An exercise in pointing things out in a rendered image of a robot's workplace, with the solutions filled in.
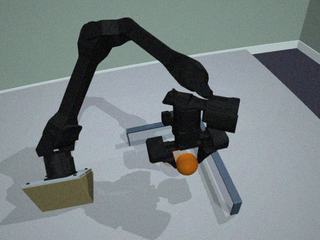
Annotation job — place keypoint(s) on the clear l-shaped low wall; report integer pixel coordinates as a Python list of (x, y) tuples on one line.
[(140, 137)]

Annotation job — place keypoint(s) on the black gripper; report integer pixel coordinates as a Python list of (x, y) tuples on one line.
[(207, 142)]

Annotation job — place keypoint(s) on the blue-grey l-shaped wall top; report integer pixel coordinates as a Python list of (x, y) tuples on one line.
[(235, 197)]

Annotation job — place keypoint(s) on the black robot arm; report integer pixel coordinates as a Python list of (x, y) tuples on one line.
[(95, 41)]

